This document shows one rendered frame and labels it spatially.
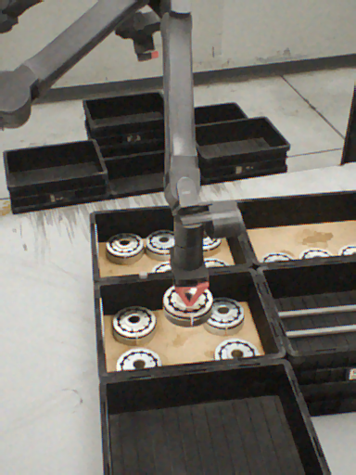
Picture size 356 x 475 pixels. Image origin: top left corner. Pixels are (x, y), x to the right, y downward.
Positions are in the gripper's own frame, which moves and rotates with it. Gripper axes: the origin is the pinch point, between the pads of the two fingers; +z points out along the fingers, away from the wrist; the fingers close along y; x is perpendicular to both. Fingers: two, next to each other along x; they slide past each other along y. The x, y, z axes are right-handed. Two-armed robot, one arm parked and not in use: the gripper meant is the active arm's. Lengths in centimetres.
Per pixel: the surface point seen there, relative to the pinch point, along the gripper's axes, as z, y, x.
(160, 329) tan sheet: 22.9, 12.9, 4.2
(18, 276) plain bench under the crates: 37, 53, 42
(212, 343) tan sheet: 22.8, 6.6, -7.4
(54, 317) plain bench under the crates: 36, 34, 31
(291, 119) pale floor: 108, 273, -114
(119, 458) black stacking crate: 22.8, -20.9, 16.7
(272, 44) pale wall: 85, 344, -117
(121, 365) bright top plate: 20.0, 0.3, 14.5
